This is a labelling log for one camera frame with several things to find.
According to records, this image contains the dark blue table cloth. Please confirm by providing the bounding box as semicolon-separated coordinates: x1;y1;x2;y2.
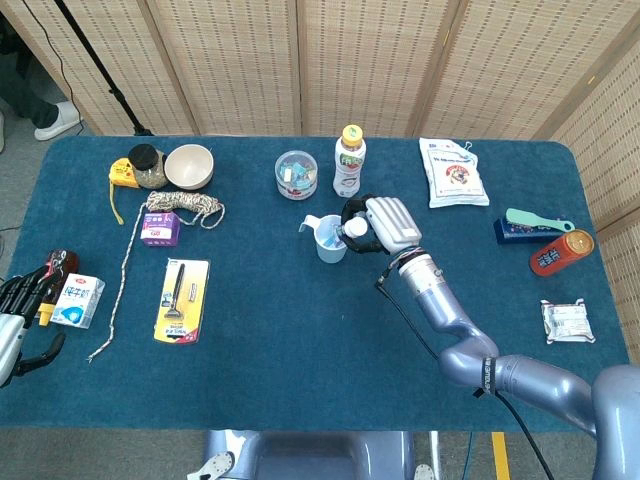
0;135;630;434

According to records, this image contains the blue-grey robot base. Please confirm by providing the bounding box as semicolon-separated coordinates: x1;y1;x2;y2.
187;429;436;480

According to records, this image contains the brown sauce bottle yellow cap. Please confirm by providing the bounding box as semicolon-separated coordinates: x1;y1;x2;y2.
37;248;80;327

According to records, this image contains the glass jar black lid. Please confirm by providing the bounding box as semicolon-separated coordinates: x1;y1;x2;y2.
127;143;168;190

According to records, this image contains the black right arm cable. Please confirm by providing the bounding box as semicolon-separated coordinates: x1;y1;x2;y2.
375;272;556;480

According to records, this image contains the blue floor cable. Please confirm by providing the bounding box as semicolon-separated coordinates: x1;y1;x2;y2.
462;432;475;480

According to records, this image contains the black tripod stand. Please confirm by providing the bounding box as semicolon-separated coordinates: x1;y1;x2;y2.
52;0;156;137

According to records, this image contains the yellow razor blister pack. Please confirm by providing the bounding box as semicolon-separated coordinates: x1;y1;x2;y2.
152;258;212;345

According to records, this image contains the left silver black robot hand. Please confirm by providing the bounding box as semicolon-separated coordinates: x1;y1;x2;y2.
0;264;67;389

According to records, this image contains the yellow tape measure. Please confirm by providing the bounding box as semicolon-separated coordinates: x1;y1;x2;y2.
108;157;141;226

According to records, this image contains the coiled speckled rope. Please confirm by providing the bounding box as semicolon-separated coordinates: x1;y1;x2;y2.
86;190;227;364

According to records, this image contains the dark blue box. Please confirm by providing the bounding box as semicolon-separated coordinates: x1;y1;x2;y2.
493;217;564;246

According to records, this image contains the white drink bottle yellow cap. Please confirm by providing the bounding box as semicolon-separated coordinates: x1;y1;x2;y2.
332;124;367;198

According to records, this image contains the clear tub of clips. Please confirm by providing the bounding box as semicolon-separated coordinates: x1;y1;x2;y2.
274;149;319;200

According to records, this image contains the white snack bag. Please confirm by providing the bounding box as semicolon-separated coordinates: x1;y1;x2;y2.
418;137;491;209

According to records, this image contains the red orange drink can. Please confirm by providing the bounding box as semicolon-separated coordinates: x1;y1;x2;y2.
529;229;596;278

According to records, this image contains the purple tissue pack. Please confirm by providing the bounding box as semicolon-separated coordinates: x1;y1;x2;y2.
139;211;182;248

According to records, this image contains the mint green brush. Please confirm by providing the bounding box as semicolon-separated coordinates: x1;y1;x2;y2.
505;207;575;234

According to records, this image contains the white wrapped snack packet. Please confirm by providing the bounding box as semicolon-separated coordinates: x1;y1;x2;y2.
539;298;596;345

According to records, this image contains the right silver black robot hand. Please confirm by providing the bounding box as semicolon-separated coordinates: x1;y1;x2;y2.
340;194;424;256

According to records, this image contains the purple white toothpaste tube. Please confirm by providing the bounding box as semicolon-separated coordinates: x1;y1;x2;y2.
335;218;369;241

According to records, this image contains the beige bowl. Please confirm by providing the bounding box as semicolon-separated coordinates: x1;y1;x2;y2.
163;144;215;191

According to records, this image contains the light blue handled cup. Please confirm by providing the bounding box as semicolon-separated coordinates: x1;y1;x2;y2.
298;213;351;265

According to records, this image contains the thin black hanging cable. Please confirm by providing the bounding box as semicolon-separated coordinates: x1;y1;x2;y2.
19;0;89;136

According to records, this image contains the white blue milk carton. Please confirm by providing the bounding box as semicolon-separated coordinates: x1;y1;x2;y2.
49;273;106;330

